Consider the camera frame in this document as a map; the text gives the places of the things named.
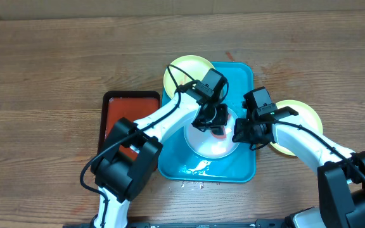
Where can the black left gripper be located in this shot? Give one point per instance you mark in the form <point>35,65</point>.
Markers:
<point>222,120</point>

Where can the green and orange sponge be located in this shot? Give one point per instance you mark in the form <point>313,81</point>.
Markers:
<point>218,132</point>

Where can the yellow plate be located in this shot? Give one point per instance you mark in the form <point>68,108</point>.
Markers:
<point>305,111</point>
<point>195,66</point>

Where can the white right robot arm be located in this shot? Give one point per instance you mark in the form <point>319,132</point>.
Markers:
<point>340,171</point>

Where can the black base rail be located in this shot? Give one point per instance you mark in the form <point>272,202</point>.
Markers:
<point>260,223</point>

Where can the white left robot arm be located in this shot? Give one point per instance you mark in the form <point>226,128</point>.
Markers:
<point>129,153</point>

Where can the black tray with red water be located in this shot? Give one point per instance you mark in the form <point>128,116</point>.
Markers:
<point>132,105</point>

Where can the light blue plate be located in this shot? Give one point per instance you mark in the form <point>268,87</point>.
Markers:
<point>210,145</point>

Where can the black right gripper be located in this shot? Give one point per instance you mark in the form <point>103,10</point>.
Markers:
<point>241,133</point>

